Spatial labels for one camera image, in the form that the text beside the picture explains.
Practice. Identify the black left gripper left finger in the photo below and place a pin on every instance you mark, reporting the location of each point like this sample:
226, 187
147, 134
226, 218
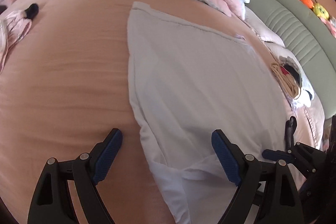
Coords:
52, 203

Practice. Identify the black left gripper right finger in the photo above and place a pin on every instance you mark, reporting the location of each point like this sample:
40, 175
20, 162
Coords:
270, 186

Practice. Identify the white garment with navy trim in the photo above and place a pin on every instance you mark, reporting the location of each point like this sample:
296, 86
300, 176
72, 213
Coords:
185, 82

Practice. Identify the cream folded garment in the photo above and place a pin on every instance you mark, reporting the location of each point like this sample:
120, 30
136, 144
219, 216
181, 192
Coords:
286, 81

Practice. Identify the pink bed sheet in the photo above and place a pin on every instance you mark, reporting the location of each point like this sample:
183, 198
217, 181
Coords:
65, 86

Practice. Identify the grey green padded headboard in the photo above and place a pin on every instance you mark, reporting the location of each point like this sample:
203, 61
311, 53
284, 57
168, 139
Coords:
307, 37

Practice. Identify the pink plush toy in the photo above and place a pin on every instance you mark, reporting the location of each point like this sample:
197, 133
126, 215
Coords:
330, 23

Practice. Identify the yellow plush toy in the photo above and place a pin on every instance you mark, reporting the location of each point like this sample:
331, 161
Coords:
320, 11

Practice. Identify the orange plush toy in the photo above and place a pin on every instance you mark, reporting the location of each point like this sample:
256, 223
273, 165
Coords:
308, 3

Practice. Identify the pink patterned small garment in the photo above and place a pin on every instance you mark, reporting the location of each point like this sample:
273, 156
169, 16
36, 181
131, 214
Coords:
14, 28

